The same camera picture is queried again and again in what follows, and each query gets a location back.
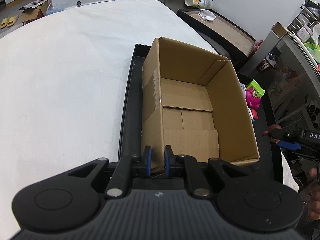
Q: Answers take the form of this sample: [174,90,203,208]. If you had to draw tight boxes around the pink bear figure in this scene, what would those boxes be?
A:
[246,87,261,110]

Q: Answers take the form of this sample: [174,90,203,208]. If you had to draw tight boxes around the stack of paper cups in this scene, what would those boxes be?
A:
[184,0,213,9]

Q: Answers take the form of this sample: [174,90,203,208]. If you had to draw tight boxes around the brown hair doll figure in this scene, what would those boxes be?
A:
[262,124,284,144]

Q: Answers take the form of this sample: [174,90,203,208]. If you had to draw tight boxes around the green cube toy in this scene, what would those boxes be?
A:
[246,80,265,98]

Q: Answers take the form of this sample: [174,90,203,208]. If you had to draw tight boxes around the brown cardboard box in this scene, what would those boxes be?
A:
[142,37,260,168]

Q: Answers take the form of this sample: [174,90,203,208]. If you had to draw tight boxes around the white face mask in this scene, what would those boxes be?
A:
[198,9,216,22]

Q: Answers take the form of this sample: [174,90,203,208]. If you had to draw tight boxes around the lavender block toy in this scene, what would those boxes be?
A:
[240,83,246,98]

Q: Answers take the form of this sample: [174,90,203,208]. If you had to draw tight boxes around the person right hand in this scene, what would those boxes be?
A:
[308,182,320,220]

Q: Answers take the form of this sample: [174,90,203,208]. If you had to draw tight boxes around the red hair doll figure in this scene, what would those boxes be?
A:
[248,108,259,121]

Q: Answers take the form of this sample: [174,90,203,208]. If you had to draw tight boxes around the brown board black frame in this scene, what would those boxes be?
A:
[177,8,255,70]

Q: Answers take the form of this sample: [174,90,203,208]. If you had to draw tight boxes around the cardboard box on floor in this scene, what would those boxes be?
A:
[19,0,49,25]

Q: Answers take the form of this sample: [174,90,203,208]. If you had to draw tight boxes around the green plastic bag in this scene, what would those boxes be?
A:
[303,24,320,65]

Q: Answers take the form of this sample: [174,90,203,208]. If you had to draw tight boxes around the yellow slippers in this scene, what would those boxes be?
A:
[0,15,19,29]

